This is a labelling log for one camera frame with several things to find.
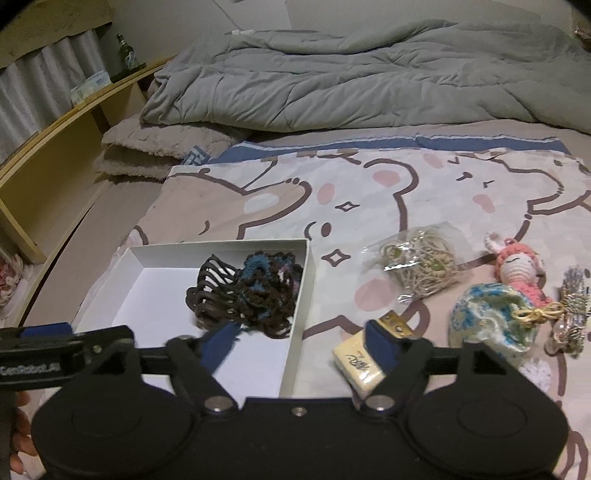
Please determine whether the beige fleece blanket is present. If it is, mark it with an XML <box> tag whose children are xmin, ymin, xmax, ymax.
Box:
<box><xmin>95</xmin><ymin>113</ymin><xmax>252</xmax><ymax>182</ymax></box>

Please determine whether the wooden headboard shelf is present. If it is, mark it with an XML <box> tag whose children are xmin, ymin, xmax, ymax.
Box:
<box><xmin>0</xmin><ymin>59</ymin><xmax>176</xmax><ymax>265</ymax></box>

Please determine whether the grey comforter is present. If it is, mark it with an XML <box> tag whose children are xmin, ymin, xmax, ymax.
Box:
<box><xmin>140</xmin><ymin>19</ymin><xmax>591</xmax><ymax>136</ymax></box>

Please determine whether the tissue box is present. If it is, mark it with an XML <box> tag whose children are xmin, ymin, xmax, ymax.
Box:
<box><xmin>69</xmin><ymin>71</ymin><xmax>112</xmax><ymax>106</ymax></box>

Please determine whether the pink floral cloth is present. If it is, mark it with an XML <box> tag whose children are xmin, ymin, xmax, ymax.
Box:
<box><xmin>0</xmin><ymin>253</ymin><xmax>25</xmax><ymax>306</ymax></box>

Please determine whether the dark blue crochet scrunchie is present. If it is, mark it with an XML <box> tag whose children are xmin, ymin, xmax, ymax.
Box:
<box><xmin>235</xmin><ymin>250</ymin><xmax>304</xmax><ymax>341</ymax></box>

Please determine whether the bear printed blanket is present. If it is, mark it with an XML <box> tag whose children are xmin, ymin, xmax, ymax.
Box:
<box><xmin>122</xmin><ymin>135</ymin><xmax>591</xmax><ymax>480</ymax></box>

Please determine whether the cream tissue pack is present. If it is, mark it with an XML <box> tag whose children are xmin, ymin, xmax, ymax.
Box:
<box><xmin>332</xmin><ymin>329</ymin><xmax>387</xmax><ymax>398</ymax></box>

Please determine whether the small gold patterned item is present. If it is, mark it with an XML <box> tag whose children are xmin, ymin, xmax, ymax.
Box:
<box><xmin>378</xmin><ymin>311</ymin><xmax>417</xmax><ymax>342</ymax></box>

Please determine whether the blue floral drawstring pouch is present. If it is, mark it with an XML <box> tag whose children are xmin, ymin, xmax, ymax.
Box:
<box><xmin>449</xmin><ymin>283</ymin><xmax>561</xmax><ymax>366</ymax></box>

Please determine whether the pink crochet bunny doll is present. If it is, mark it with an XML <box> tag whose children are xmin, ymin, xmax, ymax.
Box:
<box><xmin>483</xmin><ymin>232</ymin><xmax>560</xmax><ymax>320</ymax></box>

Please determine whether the beige bed sheet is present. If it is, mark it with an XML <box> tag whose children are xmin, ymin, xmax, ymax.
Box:
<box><xmin>7</xmin><ymin>117</ymin><xmax>591</xmax><ymax>334</ymax></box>

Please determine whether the blue plaid cloth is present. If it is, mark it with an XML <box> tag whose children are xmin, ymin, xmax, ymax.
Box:
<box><xmin>181</xmin><ymin>144</ymin><xmax>207</xmax><ymax>167</ymax></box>

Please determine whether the person's left hand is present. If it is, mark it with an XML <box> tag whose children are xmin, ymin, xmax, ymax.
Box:
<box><xmin>10</xmin><ymin>393</ymin><xmax>33</xmax><ymax>476</ymax></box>

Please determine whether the white cardboard box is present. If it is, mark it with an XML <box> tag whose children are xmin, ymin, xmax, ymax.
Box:
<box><xmin>74</xmin><ymin>237</ymin><xmax>317</xmax><ymax>398</ymax></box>

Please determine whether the grey curtain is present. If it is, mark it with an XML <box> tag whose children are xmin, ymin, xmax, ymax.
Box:
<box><xmin>0</xmin><ymin>28</ymin><xmax>109</xmax><ymax>163</ymax></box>

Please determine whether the green glass bottle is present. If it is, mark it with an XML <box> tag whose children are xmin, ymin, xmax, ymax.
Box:
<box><xmin>115</xmin><ymin>33</ymin><xmax>140</xmax><ymax>77</ymax></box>

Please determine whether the clear bag of beige cord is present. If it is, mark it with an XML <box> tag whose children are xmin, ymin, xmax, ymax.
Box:
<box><xmin>368</xmin><ymin>222</ymin><xmax>459</xmax><ymax>304</ymax></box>

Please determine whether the silver beaded tassel ornament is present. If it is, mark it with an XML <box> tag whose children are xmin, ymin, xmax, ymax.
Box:
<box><xmin>546</xmin><ymin>266</ymin><xmax>591</xmax><ymax>357</ymax></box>

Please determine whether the white lace piece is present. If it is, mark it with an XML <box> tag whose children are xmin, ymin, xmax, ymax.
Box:
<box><xmin>518</xmin><ymin>359</ymin><xmax>551</xmax><ymax>385</ymax></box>

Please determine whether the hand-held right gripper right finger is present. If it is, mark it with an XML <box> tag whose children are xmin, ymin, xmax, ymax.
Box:
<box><xmin>362</xmin><ymin>320</ymin><xmax>522</xmax><ymax>414</ymax></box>

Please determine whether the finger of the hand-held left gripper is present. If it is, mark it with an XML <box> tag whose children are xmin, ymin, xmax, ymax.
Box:
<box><xmin>0</xmin><ymin>324</ymin><xmax>93</xmax><ymax>346</ymax></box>

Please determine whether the brown hair claw clip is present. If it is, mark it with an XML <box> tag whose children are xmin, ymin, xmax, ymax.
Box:
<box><xmin>187</xmin><ymin>255</ymin><xmax>242</xmax><ymax>329</ymax></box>

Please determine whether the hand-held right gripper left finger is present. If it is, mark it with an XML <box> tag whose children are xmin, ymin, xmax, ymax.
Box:
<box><xmin>95</xmin><ymin>323</ymin><xmax>241</xmax><ymax>414</ymax></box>

